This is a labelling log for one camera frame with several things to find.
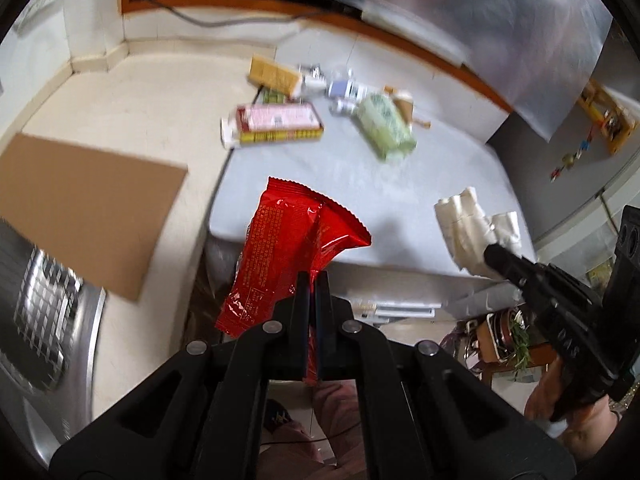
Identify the yellow wooden wall shelf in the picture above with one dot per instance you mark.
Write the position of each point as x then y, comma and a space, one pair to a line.
612, 130

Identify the clear plastic bag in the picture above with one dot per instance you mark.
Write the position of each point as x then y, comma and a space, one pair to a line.
215, 270

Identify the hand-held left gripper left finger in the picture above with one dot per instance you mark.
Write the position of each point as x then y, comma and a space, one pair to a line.
301, 330

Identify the person's leg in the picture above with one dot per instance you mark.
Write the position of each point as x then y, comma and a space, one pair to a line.
340, 420
290, 455

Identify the white tissue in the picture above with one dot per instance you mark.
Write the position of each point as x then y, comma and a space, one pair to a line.
465, 230

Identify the translucent plastic film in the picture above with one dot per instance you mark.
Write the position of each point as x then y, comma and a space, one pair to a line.
450, 20

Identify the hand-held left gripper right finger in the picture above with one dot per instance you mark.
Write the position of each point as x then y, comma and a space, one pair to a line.
327, 345

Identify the person's right hand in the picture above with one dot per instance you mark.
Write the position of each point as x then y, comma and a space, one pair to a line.
540, 395

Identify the stainless steel sink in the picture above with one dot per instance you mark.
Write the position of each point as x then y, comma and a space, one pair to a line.
75, 410

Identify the brown paper wrapper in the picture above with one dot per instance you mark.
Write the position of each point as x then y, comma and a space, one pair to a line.
402, 105

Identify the crumpled silver foil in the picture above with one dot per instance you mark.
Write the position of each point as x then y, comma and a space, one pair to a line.
312, 80

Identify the metal dish rack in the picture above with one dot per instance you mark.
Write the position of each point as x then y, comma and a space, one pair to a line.
45, 300

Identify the pink red carton box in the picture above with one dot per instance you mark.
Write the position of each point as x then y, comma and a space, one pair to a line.
280, 120

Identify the brown wooden window frame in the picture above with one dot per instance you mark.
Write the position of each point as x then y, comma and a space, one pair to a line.
127, 0

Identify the pale green soft packet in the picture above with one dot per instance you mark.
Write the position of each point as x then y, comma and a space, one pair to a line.
385, 122

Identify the brown wooden stool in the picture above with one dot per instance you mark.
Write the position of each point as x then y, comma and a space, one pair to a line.
540, 355

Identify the person's left shoe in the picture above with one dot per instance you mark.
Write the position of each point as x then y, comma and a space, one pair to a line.
277, 412

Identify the small green printed packet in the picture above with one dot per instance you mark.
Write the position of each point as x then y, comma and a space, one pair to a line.
272, 96

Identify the brown cardboard sheet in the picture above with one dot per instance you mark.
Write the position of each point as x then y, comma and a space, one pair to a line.
90, 200

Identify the yellow carton box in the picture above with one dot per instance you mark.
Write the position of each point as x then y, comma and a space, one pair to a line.
272, 72

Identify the person's left leg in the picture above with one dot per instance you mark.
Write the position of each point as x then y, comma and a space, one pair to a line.
290, 455

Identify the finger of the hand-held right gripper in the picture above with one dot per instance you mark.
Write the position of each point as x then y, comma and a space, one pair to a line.
500, 259

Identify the small blue white packet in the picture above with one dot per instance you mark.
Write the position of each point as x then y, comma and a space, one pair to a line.
345, 89

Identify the white ribbed cabinet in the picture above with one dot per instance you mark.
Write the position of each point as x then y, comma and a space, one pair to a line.
400, 292

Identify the red snack packet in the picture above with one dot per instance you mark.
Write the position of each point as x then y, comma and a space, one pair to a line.
280, 240

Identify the person's right leg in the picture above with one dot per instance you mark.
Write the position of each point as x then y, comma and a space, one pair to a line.
340, 420

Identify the hanging bead charm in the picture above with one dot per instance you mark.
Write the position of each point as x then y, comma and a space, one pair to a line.
567, 160

